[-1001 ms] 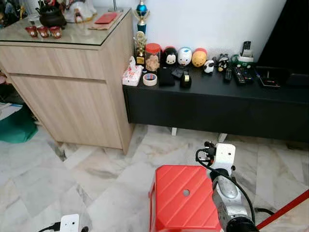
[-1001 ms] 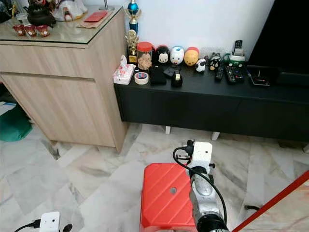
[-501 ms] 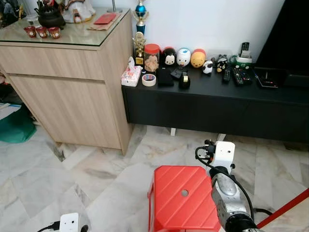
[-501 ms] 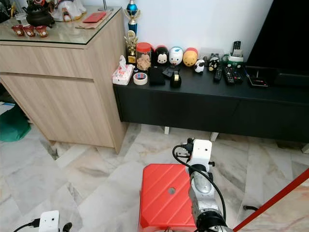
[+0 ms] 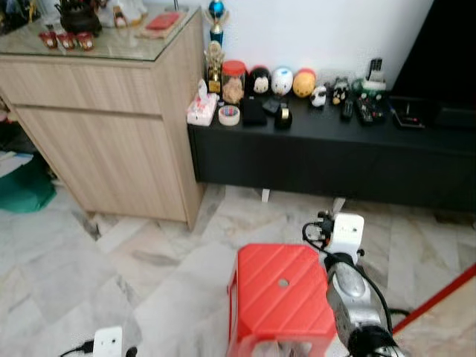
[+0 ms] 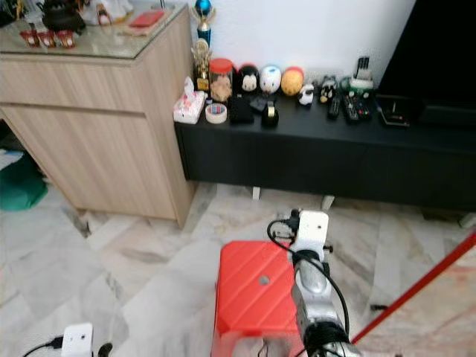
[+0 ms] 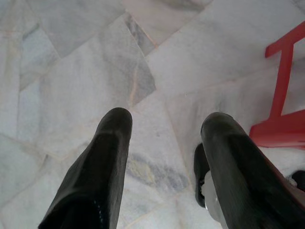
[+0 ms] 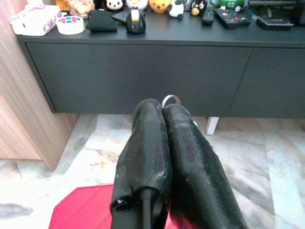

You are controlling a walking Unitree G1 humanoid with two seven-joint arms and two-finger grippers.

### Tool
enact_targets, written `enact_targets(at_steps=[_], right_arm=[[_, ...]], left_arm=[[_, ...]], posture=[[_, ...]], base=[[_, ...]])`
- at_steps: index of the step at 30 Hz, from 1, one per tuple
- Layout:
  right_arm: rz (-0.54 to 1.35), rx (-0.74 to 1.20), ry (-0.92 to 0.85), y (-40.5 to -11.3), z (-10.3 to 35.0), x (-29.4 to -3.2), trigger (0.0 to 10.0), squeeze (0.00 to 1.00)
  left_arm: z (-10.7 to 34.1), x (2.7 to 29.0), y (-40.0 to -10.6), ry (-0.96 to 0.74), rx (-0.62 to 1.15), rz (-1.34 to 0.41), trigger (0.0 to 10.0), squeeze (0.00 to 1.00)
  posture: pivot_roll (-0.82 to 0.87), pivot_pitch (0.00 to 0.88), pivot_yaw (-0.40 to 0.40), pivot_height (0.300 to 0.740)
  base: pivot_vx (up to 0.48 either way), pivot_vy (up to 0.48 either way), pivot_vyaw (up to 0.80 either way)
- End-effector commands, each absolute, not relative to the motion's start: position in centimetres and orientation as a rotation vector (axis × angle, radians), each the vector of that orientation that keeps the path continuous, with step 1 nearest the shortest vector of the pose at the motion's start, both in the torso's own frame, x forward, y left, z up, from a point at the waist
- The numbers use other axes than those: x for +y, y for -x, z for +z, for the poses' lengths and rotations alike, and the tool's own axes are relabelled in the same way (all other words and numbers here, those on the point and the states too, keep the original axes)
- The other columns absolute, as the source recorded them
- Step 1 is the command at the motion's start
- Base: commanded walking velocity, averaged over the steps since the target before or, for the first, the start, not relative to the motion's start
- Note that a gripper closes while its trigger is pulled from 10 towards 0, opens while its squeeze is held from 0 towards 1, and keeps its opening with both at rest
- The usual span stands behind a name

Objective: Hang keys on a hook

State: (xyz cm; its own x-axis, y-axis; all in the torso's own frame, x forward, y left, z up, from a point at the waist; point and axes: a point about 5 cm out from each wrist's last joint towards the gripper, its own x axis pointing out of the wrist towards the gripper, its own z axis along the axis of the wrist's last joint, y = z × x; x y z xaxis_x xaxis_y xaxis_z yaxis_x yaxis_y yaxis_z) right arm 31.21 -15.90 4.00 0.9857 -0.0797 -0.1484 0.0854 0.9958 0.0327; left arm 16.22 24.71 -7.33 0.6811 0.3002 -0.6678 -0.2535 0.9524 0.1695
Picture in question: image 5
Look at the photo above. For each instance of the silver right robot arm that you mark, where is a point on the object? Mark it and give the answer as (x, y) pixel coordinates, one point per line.
(353, 297)

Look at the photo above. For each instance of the black flat box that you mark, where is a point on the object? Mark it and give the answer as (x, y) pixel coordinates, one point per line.
(408, 113)

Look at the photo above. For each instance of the wide black remote control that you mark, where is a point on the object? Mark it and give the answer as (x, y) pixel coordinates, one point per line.
(369, 110)

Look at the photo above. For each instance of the black television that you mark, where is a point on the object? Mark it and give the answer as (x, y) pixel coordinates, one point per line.
(439, 52)

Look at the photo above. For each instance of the red-edged brown mat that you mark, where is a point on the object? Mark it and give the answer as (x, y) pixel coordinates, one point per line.
(446, 312)

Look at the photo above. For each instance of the slim black remote control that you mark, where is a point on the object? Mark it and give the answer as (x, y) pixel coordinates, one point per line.
(346, 109)

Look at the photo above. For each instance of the black low tv console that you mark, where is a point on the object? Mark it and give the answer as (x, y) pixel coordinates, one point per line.
(327, 160)

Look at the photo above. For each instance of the small black white figurine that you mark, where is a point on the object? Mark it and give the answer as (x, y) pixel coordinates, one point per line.
(340, 89)

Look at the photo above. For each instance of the small white panda figurine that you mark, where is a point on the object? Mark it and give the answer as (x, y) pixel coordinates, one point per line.
(318, 97)

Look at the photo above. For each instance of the orange round figurine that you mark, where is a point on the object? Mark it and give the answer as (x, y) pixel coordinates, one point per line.
(304, 83)

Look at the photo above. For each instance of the black tape dispenser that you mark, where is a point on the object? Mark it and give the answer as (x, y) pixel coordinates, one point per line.
(282, 117)

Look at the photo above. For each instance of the white round figurine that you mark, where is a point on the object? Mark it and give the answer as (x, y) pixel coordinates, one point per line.
(282, 80)

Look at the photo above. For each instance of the red plastic stool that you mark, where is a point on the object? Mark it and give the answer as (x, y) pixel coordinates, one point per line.
(281, 297)

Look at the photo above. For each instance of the black wallet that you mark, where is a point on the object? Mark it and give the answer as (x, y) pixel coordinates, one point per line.
(253, 111)

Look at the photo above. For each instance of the black round figurine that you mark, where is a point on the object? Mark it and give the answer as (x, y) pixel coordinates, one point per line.
(259, 80)

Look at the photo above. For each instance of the white tape roll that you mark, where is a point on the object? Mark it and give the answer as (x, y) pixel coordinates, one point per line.
(229, 115)

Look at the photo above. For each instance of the red-lidded clear jar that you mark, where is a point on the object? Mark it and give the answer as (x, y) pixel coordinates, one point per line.
(233, 83)

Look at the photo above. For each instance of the pink white tissue pack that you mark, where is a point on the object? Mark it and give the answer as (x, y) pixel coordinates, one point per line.
(201, 108)

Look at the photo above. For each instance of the gold trophy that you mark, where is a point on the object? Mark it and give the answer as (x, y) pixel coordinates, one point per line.
(215, 63)

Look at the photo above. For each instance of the blue ball trophy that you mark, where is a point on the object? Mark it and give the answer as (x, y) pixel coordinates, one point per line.
(216, 10)

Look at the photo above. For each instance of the light wooden cabinet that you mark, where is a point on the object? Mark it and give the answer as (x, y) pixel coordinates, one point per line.
(111, 141)

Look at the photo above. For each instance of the white statue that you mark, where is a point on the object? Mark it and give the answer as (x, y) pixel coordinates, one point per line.
(129, 11)

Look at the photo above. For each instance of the small red cup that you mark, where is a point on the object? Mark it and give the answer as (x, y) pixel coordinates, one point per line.
(49, 40)
(85, 42)
(66, 41)

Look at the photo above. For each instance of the black incense pot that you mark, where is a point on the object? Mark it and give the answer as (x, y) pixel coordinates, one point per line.
(79, 18)

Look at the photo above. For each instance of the green bag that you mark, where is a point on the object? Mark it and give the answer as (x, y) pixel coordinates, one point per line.
(26, 190)

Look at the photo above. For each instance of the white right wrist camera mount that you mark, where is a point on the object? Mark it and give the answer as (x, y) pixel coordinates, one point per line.
(347, 232)

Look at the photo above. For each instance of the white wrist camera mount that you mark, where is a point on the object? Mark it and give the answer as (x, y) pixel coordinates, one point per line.
(347, 232)
(108, 342)

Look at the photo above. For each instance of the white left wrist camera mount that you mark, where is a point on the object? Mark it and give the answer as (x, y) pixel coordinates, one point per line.
(108, 342)

